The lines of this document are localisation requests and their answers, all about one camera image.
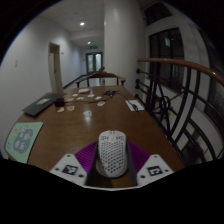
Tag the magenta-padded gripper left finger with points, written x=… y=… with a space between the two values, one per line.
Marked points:
x=66 y=166

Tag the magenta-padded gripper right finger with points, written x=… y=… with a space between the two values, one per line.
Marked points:
x=156 y=168

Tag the white perforated computer mouse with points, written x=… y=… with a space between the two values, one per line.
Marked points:
x=112 y=155

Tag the mint green printed mouse pad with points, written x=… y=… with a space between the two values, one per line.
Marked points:
x=23 y=141

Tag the small white sticker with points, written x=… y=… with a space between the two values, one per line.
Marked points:
x=87 y=113

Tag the small tan sticker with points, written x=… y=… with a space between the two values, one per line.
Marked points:
x=60 y=109
x=70 y=108

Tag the small black box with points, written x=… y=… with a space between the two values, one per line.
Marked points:
x=59 y=102

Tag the white paper sheet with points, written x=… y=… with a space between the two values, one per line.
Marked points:
x=135 y=105

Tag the black closed laptop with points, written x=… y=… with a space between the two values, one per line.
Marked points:
x=41 y=104

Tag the small white flat box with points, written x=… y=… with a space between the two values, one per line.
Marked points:
x=84 y=90

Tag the wooden chair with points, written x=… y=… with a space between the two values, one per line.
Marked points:
x=100 y=74

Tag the pale side door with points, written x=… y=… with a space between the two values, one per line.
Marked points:
x=55 y=68

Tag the glass double door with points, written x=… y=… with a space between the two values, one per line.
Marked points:
x=94 y=62

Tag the black railing with wooden handrail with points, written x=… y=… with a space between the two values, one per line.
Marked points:
x=180 y=62

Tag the dark framed window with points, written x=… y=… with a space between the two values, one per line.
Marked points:
x=166 y=56

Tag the green exit sign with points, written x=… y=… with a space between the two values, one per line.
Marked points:
x=93 y=47

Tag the round ceiling light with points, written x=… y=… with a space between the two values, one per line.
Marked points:
x=82 y=24

